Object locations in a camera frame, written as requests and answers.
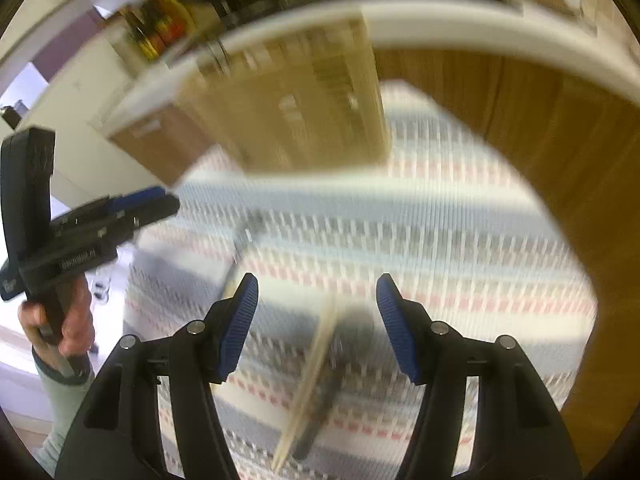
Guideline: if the striped woven placemat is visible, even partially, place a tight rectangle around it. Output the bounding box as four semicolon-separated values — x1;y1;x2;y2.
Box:
122;82;598;480

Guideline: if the person's left forearm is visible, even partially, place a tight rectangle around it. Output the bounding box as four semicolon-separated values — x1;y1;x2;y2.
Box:
30;350;98;478

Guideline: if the white cabinet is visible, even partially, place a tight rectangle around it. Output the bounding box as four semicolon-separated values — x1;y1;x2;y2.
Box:
47;25;168;201

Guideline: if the brown cardboard box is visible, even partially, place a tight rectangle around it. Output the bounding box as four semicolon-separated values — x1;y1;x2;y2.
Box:
107;7;392;187

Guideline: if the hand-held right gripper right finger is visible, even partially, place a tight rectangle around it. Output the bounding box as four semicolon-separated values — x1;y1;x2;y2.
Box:
376;273;583;480

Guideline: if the small dark object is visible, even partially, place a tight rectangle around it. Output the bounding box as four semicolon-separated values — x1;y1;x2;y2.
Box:
0;101;27;130

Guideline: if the dark handled utensil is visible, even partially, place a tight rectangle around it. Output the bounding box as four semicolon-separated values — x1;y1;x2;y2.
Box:
292;310;376;461

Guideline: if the group of colourful bottles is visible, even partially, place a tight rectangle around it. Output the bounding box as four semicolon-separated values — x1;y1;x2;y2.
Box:
120;0;197;61

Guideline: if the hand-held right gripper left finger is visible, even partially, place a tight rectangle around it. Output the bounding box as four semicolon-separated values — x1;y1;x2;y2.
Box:
55;272;261;480

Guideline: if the person's left hand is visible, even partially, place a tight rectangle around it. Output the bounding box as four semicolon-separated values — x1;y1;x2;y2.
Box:
18;275;97;378

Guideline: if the metal fork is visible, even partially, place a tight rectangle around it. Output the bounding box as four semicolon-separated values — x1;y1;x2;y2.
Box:
222;212;263;311

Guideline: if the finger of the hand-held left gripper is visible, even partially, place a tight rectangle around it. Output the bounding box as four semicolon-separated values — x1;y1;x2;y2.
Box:
54;195;181;257
51;186;167;235

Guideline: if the light wooden utensil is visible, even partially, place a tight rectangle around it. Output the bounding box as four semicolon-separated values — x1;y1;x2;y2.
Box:
272;295;343;473

